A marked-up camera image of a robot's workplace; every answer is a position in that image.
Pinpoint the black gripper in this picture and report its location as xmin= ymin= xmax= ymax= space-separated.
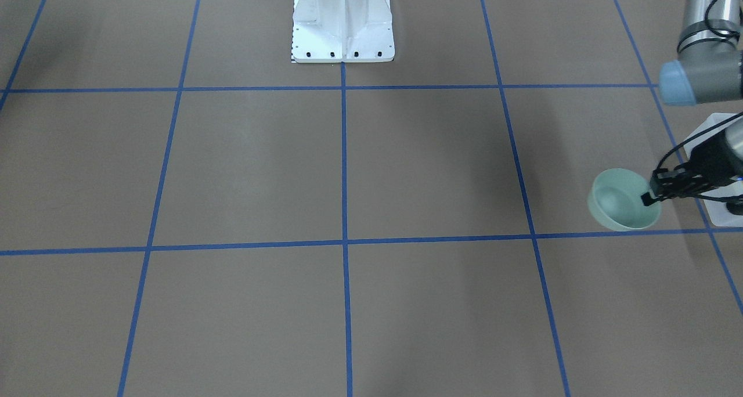
xmin=640 ymin=132 xmax=741 ymax=207

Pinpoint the mint green bowl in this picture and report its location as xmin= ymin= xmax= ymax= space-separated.
xmin=587 ymin=168 xmax=662 ymax=232

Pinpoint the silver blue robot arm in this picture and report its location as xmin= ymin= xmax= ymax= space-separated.
xmin=643 ymin=0 xmax=742 ymax=205

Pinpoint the translucent white storage box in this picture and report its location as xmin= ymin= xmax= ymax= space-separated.
xmin=684 ymin=113 xmax=742 ymax=228

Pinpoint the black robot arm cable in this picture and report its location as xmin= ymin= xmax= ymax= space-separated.
xmin=655 ymin=111 xmax=743 ymax=177

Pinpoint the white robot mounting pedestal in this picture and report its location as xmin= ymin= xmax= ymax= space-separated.
xmin=290 ymin=0 xmax=396 ymax=63

